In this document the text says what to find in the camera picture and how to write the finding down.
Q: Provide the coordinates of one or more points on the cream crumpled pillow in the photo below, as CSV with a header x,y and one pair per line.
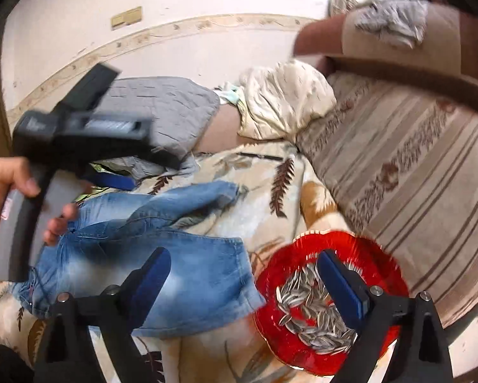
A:
x,y
278,102

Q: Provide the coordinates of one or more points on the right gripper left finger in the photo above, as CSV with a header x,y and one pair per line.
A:
x,y
66,352

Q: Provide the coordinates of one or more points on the striped brown sofa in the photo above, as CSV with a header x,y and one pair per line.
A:
x,y
400,154

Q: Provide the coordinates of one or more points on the sunflower seeds pile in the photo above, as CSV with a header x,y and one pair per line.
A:
x,y
309,313

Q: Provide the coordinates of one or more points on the black pen on blanket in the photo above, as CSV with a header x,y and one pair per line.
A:
x,y
261,156

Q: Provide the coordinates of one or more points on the grey quilted pillow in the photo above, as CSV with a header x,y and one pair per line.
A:
x,y
180,111

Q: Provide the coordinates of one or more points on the patterned cushion behind sofa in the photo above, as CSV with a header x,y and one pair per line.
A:
x,y
337,7

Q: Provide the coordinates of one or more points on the red glass bowl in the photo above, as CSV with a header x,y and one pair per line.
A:
x,y
358,254

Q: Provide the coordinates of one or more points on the grey crumpled cloth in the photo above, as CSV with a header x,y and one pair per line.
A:
x,y
399,23

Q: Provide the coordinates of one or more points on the person's left hand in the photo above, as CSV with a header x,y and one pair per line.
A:
x,y
15,174

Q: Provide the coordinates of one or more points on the beige wall switch plate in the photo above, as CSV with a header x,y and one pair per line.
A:
x,y
127,18

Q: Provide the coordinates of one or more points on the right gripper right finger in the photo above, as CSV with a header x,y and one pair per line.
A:
x,y
421,353

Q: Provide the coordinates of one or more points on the blue denim jeans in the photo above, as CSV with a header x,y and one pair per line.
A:
x,y
194,283

